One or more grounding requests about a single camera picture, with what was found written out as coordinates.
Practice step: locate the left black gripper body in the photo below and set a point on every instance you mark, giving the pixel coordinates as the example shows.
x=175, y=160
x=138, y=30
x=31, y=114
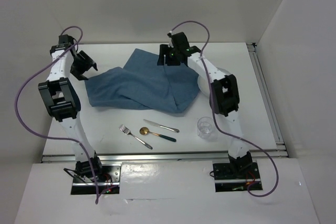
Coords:
x=81, y=63

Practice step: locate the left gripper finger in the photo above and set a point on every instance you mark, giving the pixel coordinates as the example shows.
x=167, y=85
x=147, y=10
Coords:
x=80, y=76
x=90, y=64

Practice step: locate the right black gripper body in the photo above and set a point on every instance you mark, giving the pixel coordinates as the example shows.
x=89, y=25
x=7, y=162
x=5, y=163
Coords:
x=171, y=57

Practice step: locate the blue cloth napkin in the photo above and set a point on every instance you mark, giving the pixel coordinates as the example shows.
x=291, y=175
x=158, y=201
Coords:
x=143, y=85

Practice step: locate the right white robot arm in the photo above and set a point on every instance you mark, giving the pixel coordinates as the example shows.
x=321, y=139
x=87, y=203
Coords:
x=223, y=96

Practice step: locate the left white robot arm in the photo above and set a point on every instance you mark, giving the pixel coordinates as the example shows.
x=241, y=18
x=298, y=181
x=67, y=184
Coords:
x=63, y=104

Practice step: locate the silver fork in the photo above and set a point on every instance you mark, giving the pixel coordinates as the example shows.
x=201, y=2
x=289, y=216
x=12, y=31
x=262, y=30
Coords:
x=126, y=131

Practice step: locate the silver table knife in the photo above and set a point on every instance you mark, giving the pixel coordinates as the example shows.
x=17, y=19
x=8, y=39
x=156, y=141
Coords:
x=162, y=126

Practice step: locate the clear drinking glass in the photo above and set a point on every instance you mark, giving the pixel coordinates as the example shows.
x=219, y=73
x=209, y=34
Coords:
x=206, y=129

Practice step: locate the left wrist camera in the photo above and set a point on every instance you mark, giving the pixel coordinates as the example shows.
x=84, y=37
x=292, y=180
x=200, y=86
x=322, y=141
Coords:
x=66, y=41

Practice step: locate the gold spoon green handle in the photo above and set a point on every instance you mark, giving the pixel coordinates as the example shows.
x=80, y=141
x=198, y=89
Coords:
x=146, y=131

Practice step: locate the aluminium front rail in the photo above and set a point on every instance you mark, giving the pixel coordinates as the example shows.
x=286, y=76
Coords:
x=141, y=157

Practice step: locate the aluminium rail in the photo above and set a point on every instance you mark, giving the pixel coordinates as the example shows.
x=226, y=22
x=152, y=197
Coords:
x=281, y=150
x=141, y=157

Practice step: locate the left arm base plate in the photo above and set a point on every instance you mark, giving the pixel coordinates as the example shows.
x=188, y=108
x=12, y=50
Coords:
x=108, y=181

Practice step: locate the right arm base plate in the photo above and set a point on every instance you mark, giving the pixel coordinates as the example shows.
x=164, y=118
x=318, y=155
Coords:
x=226, y=180

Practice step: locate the aluminium right side rail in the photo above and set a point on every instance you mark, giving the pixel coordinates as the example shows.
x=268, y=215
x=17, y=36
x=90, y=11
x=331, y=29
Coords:
x=281, y=150

